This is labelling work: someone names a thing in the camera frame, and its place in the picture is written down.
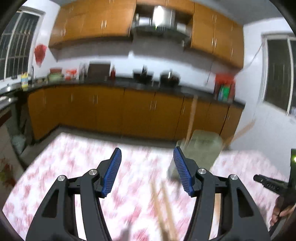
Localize person's right hand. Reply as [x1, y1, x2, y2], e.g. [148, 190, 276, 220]
[269, 195, 296, 227]

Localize green perforated utensil holder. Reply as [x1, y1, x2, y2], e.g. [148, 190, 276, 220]
[176, 130, 223, 170]

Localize floral pink white tablecloth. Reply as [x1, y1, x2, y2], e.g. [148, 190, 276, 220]
[3, 133, 288, 240]

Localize green box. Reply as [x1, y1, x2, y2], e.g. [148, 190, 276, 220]
[218, 85, 231, 101]

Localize right barred window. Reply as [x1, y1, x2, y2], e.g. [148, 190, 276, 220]
[262, 34, 295, 117]

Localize barred window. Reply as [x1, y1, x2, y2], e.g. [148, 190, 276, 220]
[1, 9, 41, 81]
[262, 34, 295, 117]

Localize lower wooden base cabinets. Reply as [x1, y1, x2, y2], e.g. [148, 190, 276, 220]
[27, 85, 245, 141]

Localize red bag on counter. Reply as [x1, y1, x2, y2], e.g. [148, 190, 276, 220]
[213, 73, 235, 103]

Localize black countertop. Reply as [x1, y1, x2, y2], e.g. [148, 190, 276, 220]
[0, 77, 246, 110]

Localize green basin with red bowl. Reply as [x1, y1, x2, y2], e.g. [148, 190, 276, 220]
[47, 68, 64, 81]

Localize small orange red bag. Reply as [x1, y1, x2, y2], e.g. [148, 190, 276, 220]
[65, 68, 77, 81]

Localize yellow detergent bottle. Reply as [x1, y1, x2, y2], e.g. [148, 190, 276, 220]
[21, 72, 29, 88]

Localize dark cutting board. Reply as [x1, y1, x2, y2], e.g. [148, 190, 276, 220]
[87, 62, 111, 80]

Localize red bottle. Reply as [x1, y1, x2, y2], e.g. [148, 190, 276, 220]
[110, 65, 116, 80]

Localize black lidded wok right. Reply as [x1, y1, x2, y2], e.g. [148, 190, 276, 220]
[160, 70, 180, 87]

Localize black wok left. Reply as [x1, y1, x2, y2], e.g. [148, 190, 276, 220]
[132, 65, 154, 84]

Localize red plastic bag hanging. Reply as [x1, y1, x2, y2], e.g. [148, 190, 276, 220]
[34, 44, 47, 67]

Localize left barred window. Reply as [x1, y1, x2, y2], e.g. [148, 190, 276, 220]
[1, 9, 41, 81]

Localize steel range hood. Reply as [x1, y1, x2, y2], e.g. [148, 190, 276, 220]
[130, 4, 193, 45]

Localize upper wooden wall cabinets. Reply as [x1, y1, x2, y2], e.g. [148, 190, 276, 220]
[49, 1, 244, 69]

